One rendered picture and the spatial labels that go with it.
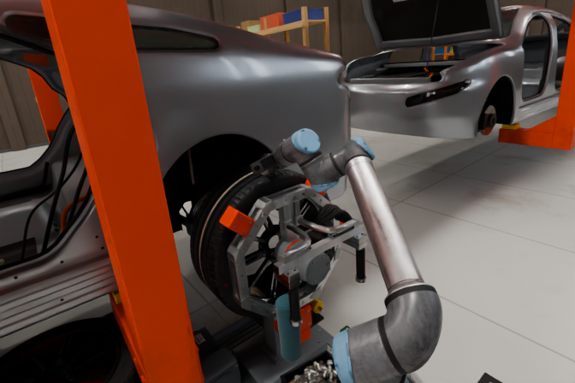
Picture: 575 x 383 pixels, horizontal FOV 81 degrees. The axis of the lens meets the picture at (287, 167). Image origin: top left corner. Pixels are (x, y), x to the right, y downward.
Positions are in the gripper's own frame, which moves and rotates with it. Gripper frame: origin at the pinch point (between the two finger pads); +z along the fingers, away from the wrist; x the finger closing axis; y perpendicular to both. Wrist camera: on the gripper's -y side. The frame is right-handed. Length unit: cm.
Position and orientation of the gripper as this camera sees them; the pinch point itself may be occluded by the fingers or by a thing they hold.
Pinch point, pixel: (258, 171)
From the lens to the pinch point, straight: 141.4
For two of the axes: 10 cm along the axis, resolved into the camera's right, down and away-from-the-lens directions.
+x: -4.1, -9.1, 0.6
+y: 7.8, -3.1, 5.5
